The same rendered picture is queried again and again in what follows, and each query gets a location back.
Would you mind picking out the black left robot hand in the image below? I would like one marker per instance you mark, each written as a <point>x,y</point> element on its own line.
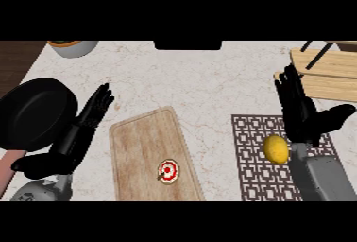
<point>89,116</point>

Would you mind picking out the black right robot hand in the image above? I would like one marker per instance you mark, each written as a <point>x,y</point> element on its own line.
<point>302,110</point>

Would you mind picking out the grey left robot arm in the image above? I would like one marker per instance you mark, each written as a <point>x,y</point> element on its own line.
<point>45,189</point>

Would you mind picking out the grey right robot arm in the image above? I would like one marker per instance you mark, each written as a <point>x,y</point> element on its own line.
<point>321,176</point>

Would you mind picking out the wooden tiered shelf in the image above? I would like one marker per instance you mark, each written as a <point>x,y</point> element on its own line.
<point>326,74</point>

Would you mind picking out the yellow squash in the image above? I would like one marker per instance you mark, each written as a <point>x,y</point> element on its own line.
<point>277,149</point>

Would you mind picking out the brown patterned placemat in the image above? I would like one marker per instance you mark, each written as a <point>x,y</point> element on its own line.
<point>261,170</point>

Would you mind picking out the black frying pan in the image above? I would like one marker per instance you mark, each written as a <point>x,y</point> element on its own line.
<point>33,115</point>

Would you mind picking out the wooden cutting board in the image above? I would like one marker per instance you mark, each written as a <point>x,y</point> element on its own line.
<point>156,157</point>

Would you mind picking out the grey plant pot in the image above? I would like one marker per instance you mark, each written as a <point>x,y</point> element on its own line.
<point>75,48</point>

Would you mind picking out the red and white cupcake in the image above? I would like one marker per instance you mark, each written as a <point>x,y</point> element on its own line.
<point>168,171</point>

